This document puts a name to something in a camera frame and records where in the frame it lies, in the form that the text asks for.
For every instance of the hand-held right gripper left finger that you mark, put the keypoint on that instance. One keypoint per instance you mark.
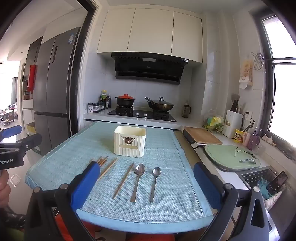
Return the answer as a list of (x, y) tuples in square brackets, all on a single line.
[(84, 185)]

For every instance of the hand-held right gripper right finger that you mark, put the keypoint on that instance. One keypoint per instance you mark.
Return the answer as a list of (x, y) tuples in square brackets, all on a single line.
[(205, 186)]

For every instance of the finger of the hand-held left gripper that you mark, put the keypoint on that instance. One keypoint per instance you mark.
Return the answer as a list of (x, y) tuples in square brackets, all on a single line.
[(11, 131), (30, 141)]

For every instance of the small steel spoon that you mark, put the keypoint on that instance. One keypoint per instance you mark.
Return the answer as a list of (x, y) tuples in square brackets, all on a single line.
[(156, 172)]

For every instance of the large steel spoon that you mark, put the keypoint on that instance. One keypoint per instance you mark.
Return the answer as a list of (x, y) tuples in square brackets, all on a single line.
[(140, 170)]

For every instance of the cream ribbed utensil holder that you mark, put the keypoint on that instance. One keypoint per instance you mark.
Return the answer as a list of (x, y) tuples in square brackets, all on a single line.
[(129, 148)]

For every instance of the person's left hand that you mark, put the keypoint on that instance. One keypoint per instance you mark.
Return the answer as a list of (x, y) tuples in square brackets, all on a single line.
[(4, 188)]

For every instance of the wooden side table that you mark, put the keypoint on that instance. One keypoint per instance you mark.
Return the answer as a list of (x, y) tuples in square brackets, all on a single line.
[(8, 115)]

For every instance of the green cutting board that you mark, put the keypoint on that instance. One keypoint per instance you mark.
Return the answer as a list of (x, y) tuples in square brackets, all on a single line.
[(222, 157)]

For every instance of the red stool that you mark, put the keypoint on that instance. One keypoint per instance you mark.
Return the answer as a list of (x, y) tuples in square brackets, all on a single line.
[(89, 229)]

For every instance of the light blue woven mat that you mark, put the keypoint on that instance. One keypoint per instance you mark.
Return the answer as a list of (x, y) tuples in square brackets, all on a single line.
[(161, 185)]

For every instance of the metal sink dish rack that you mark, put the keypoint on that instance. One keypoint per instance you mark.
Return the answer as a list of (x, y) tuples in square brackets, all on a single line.
[(252, 176)]

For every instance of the wooden cutting board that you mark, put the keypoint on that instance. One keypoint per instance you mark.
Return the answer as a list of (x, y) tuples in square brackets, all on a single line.
[(201, 135)]

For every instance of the grey refrigerator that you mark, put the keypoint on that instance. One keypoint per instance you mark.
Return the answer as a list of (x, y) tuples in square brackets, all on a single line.
[(55, 92)]

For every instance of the yellow cup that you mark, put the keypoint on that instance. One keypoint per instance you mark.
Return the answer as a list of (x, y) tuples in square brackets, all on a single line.
[(238, 136)]

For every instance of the pink cup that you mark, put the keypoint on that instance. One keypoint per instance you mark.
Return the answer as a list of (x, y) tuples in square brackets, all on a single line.
[(245, 139)]

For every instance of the yellow green plastic bag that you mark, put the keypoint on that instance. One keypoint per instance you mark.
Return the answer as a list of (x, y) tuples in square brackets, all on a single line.
[(214, 121)]

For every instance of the purple soap bottle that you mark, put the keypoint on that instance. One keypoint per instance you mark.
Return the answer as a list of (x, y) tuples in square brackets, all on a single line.
[(253, 140)]

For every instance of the white knife block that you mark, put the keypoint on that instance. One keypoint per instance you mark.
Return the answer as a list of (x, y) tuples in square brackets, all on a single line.
[(231, 125)]

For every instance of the labelled spice jar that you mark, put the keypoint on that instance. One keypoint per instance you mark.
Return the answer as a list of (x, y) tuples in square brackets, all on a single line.
[(90, 108)]

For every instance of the black smartphone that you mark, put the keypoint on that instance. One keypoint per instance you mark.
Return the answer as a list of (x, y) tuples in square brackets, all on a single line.
[(278, 182)]

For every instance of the clear spice jar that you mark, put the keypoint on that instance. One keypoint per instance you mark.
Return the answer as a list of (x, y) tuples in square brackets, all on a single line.
[(101, 106), (95, 107)]

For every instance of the garlic bulbs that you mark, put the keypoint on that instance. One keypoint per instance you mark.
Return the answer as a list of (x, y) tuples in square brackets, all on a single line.
[(268, 139)]

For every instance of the dark tall cabinet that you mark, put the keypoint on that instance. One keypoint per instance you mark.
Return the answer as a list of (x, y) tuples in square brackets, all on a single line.
[(30, 53)]

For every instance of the green capped sauce bottle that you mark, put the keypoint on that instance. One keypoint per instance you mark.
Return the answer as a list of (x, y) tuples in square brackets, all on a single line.
[(104, 95)]

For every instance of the dark sauce bottle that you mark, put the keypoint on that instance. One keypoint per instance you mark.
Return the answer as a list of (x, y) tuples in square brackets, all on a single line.
[(108, 101)]

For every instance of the black gas stove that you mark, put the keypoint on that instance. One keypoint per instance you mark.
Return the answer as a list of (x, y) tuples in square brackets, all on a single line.
[(141, 115)]

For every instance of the wok with glass lid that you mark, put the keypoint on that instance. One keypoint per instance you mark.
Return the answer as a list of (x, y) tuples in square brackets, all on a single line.
[(160, 106)]

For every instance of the black pot with red lid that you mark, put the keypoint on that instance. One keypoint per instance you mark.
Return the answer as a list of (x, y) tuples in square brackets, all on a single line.
[(124, 101)]

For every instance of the window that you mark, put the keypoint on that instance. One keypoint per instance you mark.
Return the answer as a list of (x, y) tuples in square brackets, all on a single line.
[(283, 97)]

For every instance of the hanging printed bag holder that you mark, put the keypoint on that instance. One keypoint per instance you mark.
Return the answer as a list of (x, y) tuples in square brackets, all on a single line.
[(246, 74)]

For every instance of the black range hood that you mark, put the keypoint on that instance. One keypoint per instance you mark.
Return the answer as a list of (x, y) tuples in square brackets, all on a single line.
[(148, 67)]

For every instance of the dark door frame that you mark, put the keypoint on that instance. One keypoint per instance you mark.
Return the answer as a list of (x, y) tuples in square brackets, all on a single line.
[(81, 81)]

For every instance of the white wall cabinet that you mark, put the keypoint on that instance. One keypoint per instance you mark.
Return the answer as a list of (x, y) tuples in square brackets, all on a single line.
[(150, 30)]

